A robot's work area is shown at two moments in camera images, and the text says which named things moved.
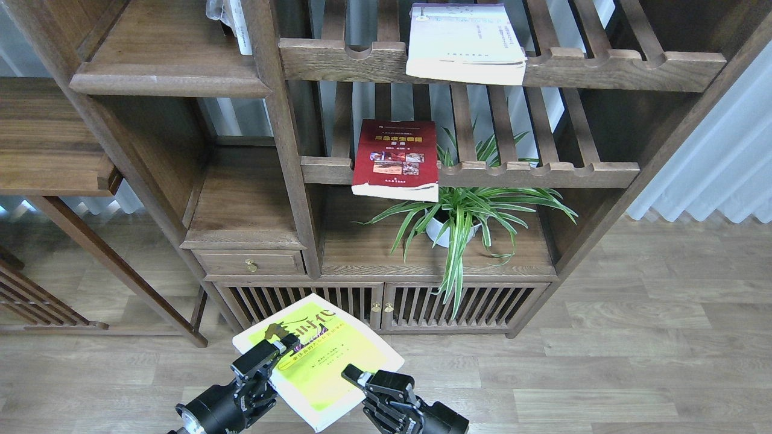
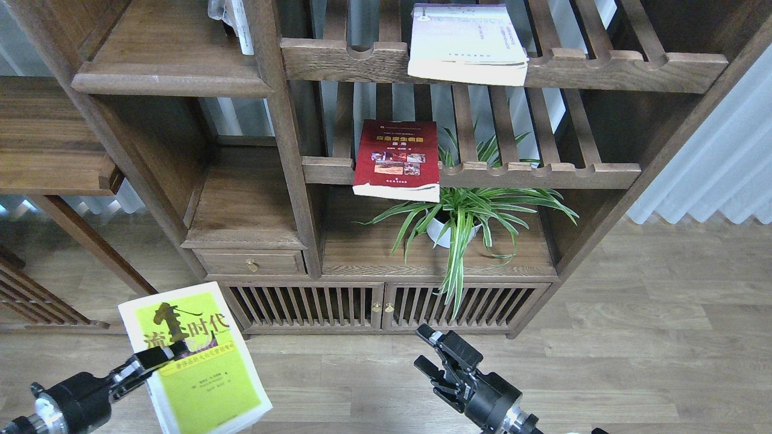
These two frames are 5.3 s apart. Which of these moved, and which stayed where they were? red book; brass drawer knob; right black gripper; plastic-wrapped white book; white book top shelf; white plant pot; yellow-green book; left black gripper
Moved: left black gripper; right black gripper; yellow-green book
Stayed: plastic-wrapped white book; red book; white book top shelf; white plant pot; brass drawer knob
